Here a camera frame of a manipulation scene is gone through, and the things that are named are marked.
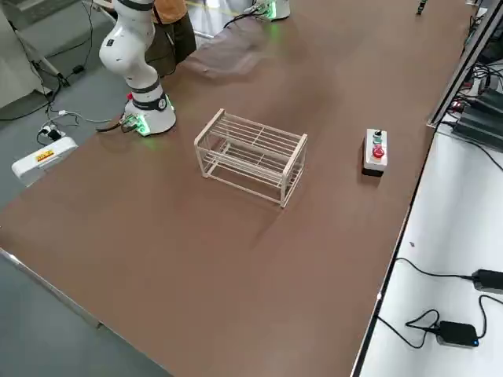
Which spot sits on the white button control box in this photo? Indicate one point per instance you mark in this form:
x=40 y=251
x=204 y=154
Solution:
x=375 y=161

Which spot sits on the white power strip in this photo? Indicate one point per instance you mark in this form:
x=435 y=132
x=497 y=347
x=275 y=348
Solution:
x=51 y=132

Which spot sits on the black power adapter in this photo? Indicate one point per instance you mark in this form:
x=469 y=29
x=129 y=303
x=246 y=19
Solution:
x=489 y=279

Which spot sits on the aluminium frame post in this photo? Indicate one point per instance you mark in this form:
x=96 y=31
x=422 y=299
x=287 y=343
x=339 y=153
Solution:
x=460 y=66

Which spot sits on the person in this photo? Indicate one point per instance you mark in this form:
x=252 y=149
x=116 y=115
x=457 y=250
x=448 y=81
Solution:
x=173 y=35

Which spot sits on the white box yellow label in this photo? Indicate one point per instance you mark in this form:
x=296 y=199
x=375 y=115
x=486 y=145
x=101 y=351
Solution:
x=43 y=161

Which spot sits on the black power supply unit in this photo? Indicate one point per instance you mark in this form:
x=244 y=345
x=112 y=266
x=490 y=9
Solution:
x=489 y=102
x=479 y=127

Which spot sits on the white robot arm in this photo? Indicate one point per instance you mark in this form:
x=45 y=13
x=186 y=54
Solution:
x=125 y=51
x=281 y=8

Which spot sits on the black mini box blue light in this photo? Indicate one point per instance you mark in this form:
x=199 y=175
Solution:
x=457 y=334

